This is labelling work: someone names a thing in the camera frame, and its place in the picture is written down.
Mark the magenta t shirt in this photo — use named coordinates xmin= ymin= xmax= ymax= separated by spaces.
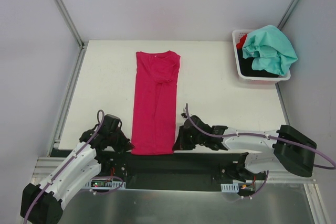
xmin=131 ymin=51 xmax=181 ymax=155

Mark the teal t shirt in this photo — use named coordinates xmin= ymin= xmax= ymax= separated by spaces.
xmin=242 ymin=25 xmax=298 ymax=76

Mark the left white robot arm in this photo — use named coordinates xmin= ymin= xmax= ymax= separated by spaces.
xmin=20 ymin=110 xmax=134 ymax=223

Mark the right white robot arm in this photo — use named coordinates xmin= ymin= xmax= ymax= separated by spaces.
xmin=173 ymin=115 xmax=317 ymax=182

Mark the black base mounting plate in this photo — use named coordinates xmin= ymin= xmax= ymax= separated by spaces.
xmin=80 ymin=151 xmax=267 ymax=190

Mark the black t shirt in basket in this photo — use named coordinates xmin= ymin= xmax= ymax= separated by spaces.
xmin=237 ymin=49 xmax=278 ymax=78

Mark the red t shirt in basket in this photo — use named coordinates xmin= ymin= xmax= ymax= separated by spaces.
xmin=236 ymin=34 xmax=247 ymax=49

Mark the white plastic laundry basket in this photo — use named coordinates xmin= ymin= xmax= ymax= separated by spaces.
xmin=232 ymin=29 xmax=291 ymax=84

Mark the left white cable duct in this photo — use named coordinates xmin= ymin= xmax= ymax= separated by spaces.
xmin=83 ymin=179 xmax=126 ymax=190

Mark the white cable duct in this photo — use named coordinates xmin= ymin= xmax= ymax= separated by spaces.
xmin=220 ymin=183 xmax=239 ymax=193
xmin=83 ymin=179 xmax=126 ymax=190

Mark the right white cable duct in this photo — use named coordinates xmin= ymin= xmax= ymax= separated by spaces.
xmin=220 ymin=183 xmax=239 ymax=193

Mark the aluminium frame rail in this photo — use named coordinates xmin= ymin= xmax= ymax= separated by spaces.
xmin=32 ymin=157 xmax=317 ymax=184

